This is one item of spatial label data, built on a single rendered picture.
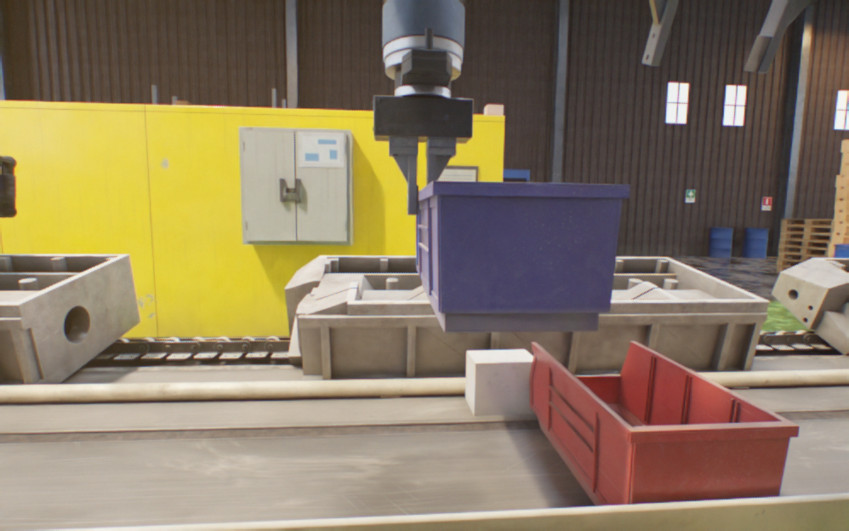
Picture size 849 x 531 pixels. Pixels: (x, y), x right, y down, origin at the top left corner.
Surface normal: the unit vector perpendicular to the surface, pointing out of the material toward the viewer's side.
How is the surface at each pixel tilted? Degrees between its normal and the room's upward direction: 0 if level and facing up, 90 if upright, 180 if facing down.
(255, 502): 0
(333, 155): 90
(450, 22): 90
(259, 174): 90
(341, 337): 100
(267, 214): 90
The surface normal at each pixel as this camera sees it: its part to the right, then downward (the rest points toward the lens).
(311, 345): 0.08, 0.28
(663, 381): -1.00, -0.04
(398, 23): -0.53, 0.09
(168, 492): 0.01, -0.99
